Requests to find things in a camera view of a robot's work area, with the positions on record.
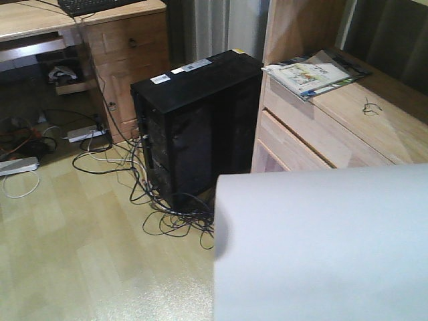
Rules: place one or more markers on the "white paper stack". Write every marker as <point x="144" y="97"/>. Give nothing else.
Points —
<point x="338" y="244"/>

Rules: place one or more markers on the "white power strip near desk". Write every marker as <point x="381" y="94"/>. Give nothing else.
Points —
<point x="84" y="133"/>

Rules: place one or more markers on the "wooden desk drawer cabinet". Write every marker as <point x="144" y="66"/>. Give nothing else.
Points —
<point x="116" y="47"/>

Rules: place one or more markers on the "black desktop computer tower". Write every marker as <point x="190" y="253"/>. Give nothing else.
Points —
<point x="198" y="124"/>

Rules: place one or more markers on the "stack of magazines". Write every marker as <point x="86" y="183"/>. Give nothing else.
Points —
<point x="311" y="75"/>

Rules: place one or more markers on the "wooden shelf unit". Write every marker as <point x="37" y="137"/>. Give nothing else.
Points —
<point x="330" y="131"/>

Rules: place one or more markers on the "white power strip left edge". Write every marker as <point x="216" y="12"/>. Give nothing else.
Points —
<point x="22" y="165"/>

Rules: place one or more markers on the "black keyboard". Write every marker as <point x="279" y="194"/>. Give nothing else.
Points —
<point x="76" y="8"/>

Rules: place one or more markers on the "small black wire twist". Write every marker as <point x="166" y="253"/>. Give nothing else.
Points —
<point x="371" y="108"/>

